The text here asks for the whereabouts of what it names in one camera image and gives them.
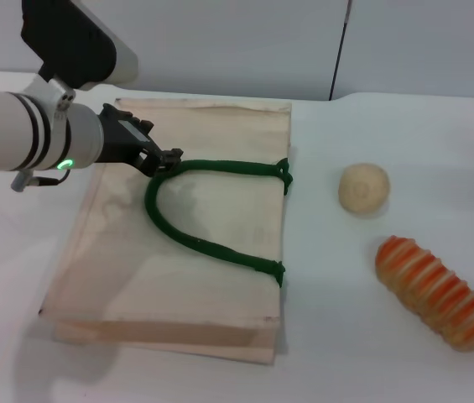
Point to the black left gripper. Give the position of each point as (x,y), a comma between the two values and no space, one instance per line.
(121,140)

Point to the round pale egg yolk pastry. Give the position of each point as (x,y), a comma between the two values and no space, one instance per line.
(363,188)

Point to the orange striped long bread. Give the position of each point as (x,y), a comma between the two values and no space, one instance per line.
(433,294)

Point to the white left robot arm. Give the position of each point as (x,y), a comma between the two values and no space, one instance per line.
(1,130)

